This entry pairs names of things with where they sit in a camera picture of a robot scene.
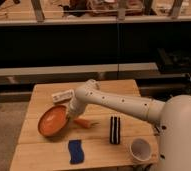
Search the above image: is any orange ceramic bowl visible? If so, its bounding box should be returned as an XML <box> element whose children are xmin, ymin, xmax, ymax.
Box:
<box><xmin>38</xmin><ymin>105</ymin><xmax>68</xmax><ymax>137</ymax></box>

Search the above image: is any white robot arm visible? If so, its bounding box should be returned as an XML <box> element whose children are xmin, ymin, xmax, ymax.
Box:
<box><xmin>67</xmin><ymin>80</ymin><xmax>191</xmax><ymax>171</ymax></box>

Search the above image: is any orange carrot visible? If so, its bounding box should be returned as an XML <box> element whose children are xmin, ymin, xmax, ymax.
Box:
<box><xmin>74</xmin><ymin>118</ymin><xmax>96</xmax><ymax>129</ymax></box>

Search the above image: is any white rectangular box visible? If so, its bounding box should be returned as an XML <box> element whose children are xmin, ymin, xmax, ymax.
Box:
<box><xmin>51</xmin><ymin>89</ymin><xmax>74</xmax><ymax>103</ymax></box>

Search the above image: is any black white striped block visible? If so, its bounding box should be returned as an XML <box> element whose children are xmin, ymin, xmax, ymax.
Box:
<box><xmin>109</xmin><ymin>116</ymin><xmax>120</xmax><ymax>145</ymax></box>

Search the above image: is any blue sponge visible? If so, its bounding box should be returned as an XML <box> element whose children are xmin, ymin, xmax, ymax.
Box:
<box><xmin>68</xmin><ymin>140</ymin><xmax>84</xmax><ymax>164</ymax></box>

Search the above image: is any white cup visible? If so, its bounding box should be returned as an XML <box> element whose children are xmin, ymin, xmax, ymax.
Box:
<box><xmin>129</xmin><ymin>138</ymin><xmax>152</xmax><ymax>162</ymax></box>

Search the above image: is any black equipment on shelf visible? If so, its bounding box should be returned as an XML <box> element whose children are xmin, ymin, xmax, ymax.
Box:
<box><xmin>156</xmin><ymin>48</ymin><xmax>191</xmax><ymax>74</ymax></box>

